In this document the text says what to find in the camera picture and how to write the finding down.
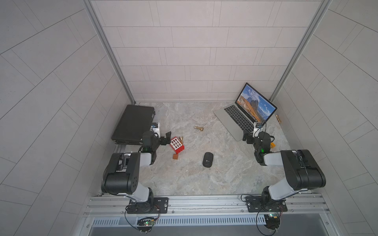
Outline silver laptop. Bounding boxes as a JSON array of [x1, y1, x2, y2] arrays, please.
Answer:
[[214, 83, 277, 142]]

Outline left corner aluminium post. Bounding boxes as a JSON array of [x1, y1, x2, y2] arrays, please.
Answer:
[[83, 0, 136, 105]]

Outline corner aluminium post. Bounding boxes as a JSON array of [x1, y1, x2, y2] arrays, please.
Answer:
[[270, 0, 332, 101], [83, 0, 136, 105]]

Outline left controller board with cables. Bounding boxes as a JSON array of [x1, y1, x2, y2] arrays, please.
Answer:
[[124, 205, 161, 234]]

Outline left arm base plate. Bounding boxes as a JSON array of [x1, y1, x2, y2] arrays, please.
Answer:
[[126, 197, 169, 214]]

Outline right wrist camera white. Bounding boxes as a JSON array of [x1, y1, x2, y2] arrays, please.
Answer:
[[253, 122, 265, 137]]

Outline right controller board with cables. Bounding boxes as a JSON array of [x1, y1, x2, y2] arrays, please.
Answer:
[[256, 207, 283, 236]]

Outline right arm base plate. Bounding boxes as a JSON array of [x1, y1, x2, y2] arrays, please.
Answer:
[[245, 195, 288, 213]]

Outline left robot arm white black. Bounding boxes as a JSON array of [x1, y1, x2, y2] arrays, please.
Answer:
[[101, 131, 171, 206]]

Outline controller board with cables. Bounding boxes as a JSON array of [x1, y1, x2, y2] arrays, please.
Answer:
[[256, 207, 283, 236], [124, 205, 161, 234]]

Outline right corner aluminium post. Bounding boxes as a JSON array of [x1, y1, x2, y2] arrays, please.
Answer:
[[270, 0, 332, 101]]

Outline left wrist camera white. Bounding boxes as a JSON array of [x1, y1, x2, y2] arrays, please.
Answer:
[[151, 122, 160, 138]]

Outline black wireless mouse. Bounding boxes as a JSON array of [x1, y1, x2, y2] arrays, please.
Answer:
[[202, 152, 214, 168]]

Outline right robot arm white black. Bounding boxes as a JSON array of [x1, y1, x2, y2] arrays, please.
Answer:
[[242, 130, 326, 206]]

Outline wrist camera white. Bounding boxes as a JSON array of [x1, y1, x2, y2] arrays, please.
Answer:
[[253, 122, 265, 137], [151, 122, 160, 138]]

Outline black closed case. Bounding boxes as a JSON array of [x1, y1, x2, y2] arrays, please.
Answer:
[[111, 105, 155, 145]]

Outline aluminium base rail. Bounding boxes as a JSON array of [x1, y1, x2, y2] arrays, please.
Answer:
[[83, 193, 329, 217]]

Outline red white toy block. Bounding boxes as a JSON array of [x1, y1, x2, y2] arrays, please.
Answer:
[[170, 137, 185, 154]]

